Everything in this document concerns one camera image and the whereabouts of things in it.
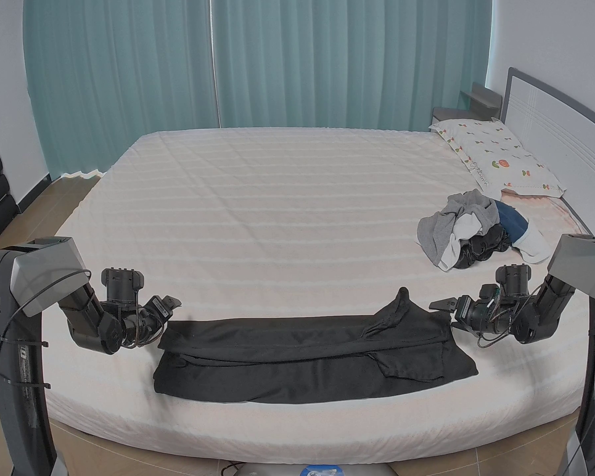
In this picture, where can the white printed pillow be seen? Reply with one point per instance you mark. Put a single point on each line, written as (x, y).
(501, 151)

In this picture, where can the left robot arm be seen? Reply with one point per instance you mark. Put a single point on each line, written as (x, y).
(34, 275)

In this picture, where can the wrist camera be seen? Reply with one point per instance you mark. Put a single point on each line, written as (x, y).
(489, 293)
(167, 303)

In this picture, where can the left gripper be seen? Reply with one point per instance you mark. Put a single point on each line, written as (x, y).
(151, 321)

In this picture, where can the grey bedside table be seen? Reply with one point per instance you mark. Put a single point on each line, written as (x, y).
(468, 109)

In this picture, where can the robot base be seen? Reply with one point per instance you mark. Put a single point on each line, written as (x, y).
(327, 470)

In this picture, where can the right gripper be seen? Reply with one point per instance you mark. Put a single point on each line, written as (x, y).
(468, 313)

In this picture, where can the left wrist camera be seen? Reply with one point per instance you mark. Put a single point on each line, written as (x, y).
(167, 303)

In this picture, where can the blue-green curtain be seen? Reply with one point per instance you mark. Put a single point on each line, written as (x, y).
(119, 67)
(352, 47)

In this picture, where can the pile of clothes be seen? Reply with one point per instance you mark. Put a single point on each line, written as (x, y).
(446, 231)

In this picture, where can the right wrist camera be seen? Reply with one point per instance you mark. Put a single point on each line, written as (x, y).
(489, 293)

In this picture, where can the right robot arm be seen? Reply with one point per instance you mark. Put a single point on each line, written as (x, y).
(585, 265)

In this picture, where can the bed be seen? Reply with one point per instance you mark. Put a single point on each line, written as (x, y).
(277, 191)

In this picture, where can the black T-shirt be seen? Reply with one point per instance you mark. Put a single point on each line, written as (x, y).
(277, 365)

